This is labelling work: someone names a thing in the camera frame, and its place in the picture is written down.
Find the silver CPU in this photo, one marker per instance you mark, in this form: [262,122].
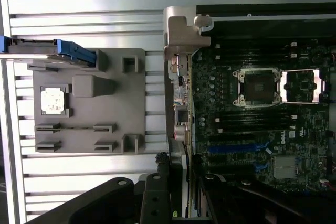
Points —
[52,100]

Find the blue expansion slot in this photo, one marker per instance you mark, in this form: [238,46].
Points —
[231,148]

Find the silver chipset heatsink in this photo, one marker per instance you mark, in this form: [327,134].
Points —
[286,167]

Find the CPU socket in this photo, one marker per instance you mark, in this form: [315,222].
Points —
[257,87]

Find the blue disk caddy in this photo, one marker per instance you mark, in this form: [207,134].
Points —
[78,53]

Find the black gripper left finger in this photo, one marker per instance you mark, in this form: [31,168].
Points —
[155,200]

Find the green RAM stick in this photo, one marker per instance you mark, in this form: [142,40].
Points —
[76,129]

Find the green motherboard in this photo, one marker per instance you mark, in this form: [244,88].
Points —
[309,119]

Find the grey parts rack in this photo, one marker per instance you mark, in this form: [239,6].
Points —
[105,108]

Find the metal socket cover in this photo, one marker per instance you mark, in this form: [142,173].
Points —
[302,86]

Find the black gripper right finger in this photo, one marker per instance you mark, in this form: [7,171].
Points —
[220,200]

